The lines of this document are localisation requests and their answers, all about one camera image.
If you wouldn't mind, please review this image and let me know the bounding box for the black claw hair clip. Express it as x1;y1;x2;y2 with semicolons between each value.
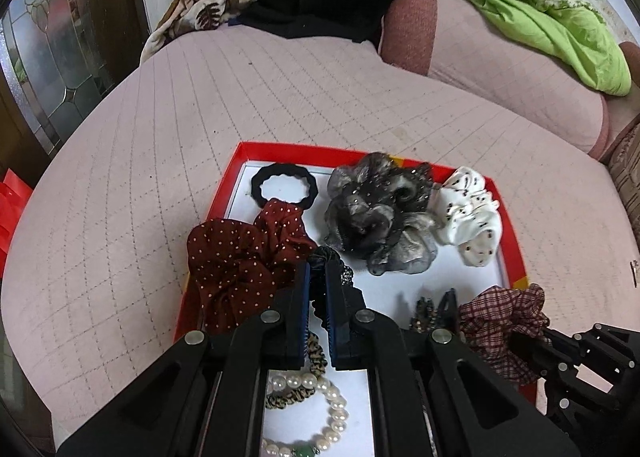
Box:
409;288;459;333

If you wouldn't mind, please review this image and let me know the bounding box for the red plaid scrunchie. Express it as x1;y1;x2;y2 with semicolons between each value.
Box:
458;284;550;385

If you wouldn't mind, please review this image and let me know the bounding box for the white pearl bracelet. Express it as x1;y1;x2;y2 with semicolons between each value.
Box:
260;369;350;457

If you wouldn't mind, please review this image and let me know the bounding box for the leopard print hair tie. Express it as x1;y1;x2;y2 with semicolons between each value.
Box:
263;330;329;412

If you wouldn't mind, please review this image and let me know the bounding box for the red polka dot scrunchie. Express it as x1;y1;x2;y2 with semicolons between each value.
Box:
186;198;317;336

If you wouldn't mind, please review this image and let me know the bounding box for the white dotted scrunchie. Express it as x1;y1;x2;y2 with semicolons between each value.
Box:
430;166;503;267

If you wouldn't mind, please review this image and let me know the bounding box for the black sheer dotted scrunchie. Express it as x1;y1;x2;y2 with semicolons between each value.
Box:
324;152;438;276

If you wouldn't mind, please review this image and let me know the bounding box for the black wavy hair tie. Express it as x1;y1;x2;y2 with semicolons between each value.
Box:
249;162;320;210

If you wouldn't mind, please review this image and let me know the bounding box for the black metal hair clip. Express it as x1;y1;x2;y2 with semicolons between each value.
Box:
629;260;640;288

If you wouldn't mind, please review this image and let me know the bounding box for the red box with white interior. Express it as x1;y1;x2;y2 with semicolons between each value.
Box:
175;142;529;456

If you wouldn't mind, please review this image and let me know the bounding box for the striped beige cushion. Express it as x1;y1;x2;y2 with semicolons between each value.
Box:
608;124;640;240

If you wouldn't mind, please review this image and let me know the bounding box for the red bag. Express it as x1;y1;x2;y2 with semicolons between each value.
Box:
0;170;32;276

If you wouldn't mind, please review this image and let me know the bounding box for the pink quilted bolster pillow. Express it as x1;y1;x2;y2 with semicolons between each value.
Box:
378;0;610;159

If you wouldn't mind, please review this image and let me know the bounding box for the stained glass door panel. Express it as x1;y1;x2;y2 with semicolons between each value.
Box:
1;0;114;157

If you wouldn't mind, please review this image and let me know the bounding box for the lime green blanket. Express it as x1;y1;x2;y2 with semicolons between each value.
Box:
467;0;632;97

